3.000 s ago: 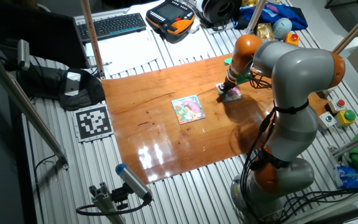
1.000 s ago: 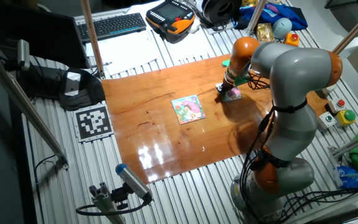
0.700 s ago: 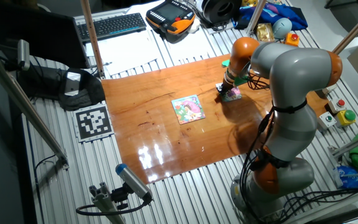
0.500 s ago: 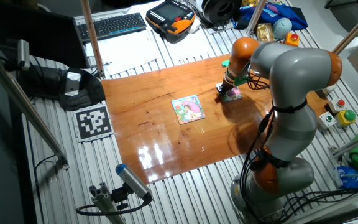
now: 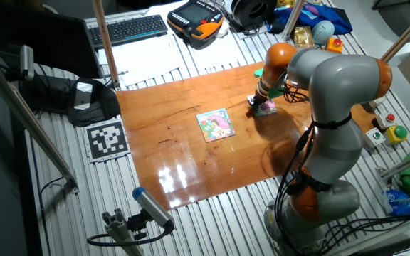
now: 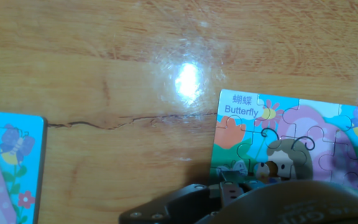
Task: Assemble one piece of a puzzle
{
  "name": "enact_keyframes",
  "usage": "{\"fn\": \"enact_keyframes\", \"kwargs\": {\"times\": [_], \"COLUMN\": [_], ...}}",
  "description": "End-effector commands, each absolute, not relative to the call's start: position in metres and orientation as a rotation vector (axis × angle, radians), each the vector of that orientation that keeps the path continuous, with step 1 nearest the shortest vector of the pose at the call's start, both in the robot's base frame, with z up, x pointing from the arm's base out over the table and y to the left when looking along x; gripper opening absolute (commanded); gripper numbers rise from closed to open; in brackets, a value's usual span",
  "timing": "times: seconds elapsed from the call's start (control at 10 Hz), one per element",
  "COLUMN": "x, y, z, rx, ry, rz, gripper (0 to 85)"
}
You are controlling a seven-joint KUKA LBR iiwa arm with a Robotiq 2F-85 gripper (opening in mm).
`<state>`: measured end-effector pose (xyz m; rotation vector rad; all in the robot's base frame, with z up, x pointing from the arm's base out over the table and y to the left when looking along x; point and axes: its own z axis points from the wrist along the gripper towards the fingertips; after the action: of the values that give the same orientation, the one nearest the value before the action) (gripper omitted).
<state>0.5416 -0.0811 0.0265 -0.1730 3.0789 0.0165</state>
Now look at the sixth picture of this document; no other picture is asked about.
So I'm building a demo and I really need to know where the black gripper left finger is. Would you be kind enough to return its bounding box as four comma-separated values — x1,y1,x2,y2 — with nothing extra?
118,183,222,224

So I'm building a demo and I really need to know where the complete butterfly puzzle card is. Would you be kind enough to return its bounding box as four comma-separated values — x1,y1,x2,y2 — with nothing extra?
0,110,48,224

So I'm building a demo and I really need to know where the colourful jigsaw piece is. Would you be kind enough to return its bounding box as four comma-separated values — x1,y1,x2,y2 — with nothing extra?
253,161,273,187

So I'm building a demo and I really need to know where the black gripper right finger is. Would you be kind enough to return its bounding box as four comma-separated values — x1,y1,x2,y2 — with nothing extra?
219,179,264,208

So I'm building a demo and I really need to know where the butterfly jigsaw puzzle missing piece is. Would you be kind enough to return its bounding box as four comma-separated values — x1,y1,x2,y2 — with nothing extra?
209,89,358,195

